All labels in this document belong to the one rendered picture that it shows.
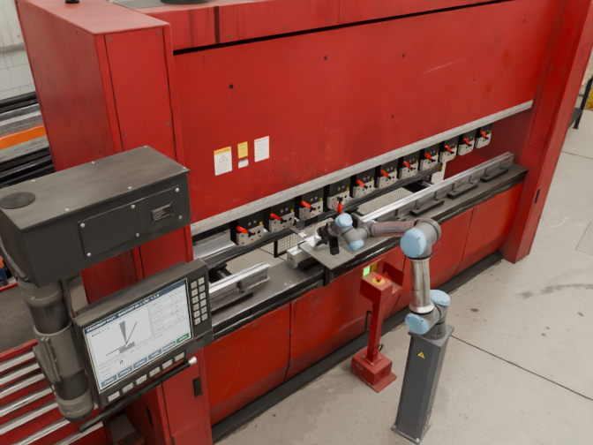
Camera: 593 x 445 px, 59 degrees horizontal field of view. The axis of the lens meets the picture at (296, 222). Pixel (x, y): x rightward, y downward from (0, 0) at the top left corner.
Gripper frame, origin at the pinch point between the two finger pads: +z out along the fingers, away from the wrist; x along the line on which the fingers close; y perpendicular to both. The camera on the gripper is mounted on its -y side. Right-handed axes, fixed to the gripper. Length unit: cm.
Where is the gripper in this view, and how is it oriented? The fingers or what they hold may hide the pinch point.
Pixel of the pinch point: (320, 245)
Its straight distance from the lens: 292.5
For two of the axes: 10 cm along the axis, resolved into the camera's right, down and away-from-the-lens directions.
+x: -8.7, 2.5, -4.3
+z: -3.4, 3.5, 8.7
